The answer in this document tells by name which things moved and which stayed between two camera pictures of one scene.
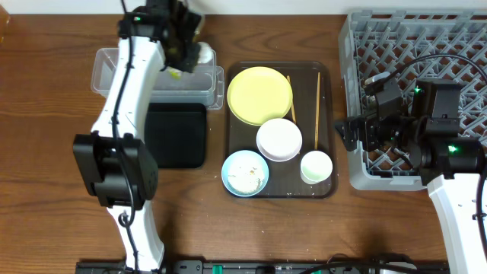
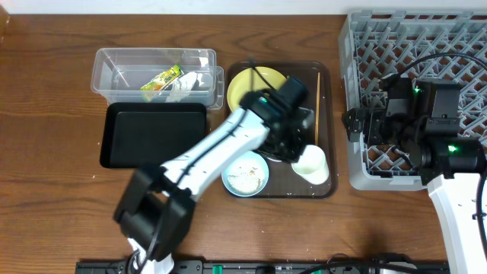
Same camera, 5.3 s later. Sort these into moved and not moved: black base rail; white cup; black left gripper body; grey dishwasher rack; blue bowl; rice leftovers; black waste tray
Moved: white cup; black left gripper body
Not moved: black base rail; grey dishwasher rack; rice leftovers; black waste tray; blue bowl
